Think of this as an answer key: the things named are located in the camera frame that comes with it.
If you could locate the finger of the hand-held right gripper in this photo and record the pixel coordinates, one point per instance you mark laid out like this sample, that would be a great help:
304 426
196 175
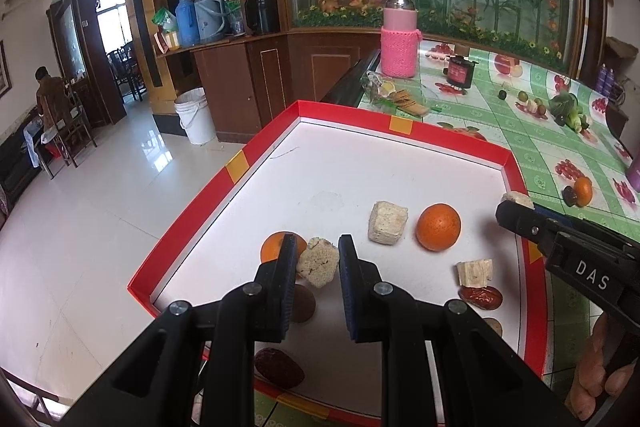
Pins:
545 209
520 219

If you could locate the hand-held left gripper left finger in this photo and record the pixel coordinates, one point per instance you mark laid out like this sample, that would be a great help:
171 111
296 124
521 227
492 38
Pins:
287 292

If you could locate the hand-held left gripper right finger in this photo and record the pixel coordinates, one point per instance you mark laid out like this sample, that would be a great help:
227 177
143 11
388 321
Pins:
350 292

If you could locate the brown round fruit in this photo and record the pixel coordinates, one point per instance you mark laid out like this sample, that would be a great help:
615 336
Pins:
302 303

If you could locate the round white sugarcane piece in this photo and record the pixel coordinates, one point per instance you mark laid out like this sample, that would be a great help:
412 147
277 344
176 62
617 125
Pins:
317 262

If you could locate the small orange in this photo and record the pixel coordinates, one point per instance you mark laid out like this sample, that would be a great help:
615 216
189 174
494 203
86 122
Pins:
272 249
583 191

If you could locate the dried red date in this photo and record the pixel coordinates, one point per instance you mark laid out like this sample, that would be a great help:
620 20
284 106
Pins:
481 297
279 367

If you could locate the white cube sugarcane piece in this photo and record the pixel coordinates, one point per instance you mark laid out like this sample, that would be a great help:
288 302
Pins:
387 222

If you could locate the large orange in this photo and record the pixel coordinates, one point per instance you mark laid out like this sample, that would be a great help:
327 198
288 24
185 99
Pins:
438 227

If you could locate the red tray with white inside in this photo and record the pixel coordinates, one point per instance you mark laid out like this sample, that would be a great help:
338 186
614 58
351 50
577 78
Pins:
350 177

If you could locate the person's right hand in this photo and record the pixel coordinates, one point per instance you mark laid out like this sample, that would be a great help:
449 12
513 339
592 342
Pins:
595 377

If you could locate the purple thermos bottle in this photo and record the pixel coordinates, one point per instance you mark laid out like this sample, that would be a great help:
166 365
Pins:
634 172

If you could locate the green round fruit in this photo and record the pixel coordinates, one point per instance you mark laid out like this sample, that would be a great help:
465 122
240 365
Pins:
542 108

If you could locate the green bok choy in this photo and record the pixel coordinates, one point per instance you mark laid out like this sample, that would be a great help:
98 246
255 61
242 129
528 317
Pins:
567 107

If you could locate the brown kiwi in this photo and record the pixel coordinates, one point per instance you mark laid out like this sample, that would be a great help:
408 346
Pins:
523 97

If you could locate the purple spray bottle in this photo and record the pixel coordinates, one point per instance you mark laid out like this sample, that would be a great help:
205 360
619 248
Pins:
612 83
603 78

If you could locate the black jar with red label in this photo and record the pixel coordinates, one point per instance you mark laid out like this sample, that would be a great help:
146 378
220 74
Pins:
461 71

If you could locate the clear packet of biscuits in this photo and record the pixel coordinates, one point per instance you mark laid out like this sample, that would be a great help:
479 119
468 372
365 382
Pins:
395 96

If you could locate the small brown block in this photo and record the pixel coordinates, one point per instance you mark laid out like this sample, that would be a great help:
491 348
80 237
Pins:
460 49

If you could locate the white plastic bucket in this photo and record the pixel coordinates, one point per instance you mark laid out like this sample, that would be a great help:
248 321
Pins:
194 116

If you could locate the pink knit-sleeved bottle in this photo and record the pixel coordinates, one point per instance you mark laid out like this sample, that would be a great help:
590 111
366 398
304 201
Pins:
400 42

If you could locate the wooden sideboard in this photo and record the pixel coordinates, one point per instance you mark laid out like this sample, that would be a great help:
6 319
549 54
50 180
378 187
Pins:
240 82

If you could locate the wooden chair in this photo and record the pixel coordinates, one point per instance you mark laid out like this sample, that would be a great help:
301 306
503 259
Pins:
70 132

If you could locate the black thermos pot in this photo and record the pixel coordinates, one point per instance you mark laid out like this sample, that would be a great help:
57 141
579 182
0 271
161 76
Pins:
267 7

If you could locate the grey kettle jug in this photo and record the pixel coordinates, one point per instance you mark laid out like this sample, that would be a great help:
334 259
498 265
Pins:
210 16

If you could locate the blue thermos jug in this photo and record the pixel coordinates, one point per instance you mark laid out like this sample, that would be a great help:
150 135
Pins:
186 23

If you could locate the green snack bag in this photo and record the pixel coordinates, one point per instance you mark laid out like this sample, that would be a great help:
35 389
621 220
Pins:
165 18

